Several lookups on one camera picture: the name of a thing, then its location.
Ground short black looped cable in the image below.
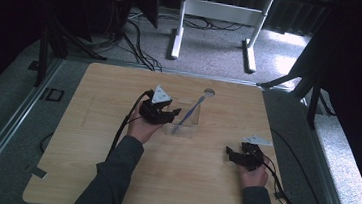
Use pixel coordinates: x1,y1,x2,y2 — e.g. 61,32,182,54
38,130,56,155

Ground black metal stand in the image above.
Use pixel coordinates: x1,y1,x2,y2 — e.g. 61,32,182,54
23,0,113,95
252,0,348,132

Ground left hand-held gripper cable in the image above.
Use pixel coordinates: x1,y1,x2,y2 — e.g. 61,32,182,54
105,85,155,166

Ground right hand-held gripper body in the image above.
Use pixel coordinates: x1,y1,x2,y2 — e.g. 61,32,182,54
233,133,275,174

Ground hand-held gripper cable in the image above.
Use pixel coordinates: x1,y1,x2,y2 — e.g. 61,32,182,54
105,85,155,166
258,154,307,204

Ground right hand-held gripper cable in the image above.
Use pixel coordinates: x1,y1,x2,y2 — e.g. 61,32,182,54
258,154,307,204

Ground black tape strip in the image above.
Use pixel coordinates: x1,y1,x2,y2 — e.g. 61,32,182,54
23,162,49,180

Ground person's right hand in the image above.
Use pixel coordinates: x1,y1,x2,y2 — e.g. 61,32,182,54
234,153,271,192

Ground white desk frame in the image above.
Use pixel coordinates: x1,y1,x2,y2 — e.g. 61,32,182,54
167,0,275,75

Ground metal floor rail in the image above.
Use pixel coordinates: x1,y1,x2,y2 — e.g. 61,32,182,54
292,96,362,204
0,51,65,202

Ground long black floor cable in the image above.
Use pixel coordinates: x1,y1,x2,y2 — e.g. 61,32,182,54
263,127,338,204

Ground bundle of black floor cables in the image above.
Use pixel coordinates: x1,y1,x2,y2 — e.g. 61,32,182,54
117,7,170,73

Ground blue toothbrush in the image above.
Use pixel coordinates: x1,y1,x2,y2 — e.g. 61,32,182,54
170,91,207,138

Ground person's left hand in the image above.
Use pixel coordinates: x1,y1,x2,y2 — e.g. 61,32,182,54
125,99,166,147

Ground clear plastic container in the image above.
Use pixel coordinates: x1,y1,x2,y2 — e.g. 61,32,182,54
163,96,202,141

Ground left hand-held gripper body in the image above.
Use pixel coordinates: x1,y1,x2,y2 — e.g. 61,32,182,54
137,82,174,127

